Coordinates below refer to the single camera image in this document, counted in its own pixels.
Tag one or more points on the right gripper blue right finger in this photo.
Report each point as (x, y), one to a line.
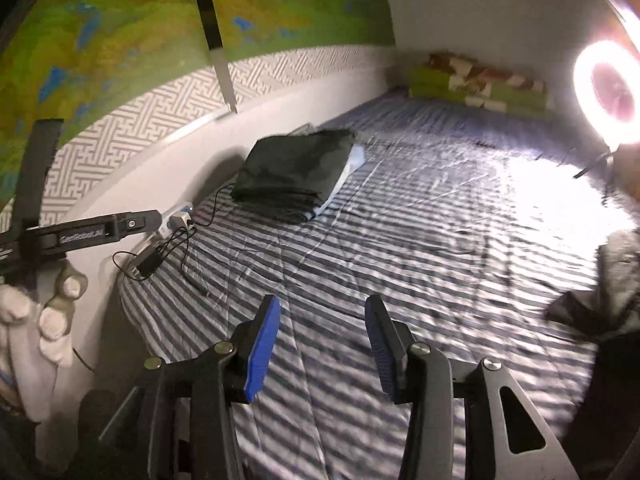
(390, 341)

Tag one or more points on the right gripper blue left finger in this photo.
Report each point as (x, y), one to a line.
(253, 342)

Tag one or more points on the black trousers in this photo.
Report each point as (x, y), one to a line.
(284, 176)

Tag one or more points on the left hand white glove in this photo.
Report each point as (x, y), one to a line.
(36, 337)

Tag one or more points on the black power adapter brick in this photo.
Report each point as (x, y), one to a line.
(143, 265)

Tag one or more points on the striped blue grey bedspread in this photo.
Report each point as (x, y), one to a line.
(467, 223)

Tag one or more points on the white charger plug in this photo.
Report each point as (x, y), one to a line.
(180, 220)

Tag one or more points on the folded light blue towel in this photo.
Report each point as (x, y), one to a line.
(355, 160)

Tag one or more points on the dark grey button shirt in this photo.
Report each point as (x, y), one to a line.
(611, 308)

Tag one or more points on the folded green floral blanket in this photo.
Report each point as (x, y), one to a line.
(450, 77)

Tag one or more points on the black and white hanging strip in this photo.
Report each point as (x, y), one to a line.
(218, 58)

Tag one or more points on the white wall power socket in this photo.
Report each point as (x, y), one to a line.
(163, 230)

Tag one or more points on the green yellow wall map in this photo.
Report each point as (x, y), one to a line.
(123, 74)

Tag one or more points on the bright ring light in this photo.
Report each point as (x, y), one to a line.
(606, 84)

